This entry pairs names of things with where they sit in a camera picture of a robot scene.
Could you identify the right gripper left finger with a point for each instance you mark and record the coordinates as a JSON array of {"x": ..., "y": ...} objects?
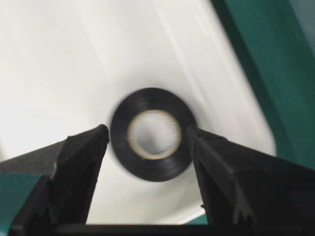
[{"x": 51, "y": 186}]

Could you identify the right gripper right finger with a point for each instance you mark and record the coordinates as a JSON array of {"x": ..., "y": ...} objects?
[{"x": 253, "y": 192}]

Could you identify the black tape roll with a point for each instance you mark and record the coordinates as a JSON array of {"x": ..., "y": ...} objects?
[{"x": 144, "y": 100}]

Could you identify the white plastic tray case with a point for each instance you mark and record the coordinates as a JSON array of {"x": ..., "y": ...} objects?
[{"x": 65, "y": 65}]

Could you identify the green table cloth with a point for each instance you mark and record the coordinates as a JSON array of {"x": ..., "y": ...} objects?
[{"x": 269, "y": 44}]

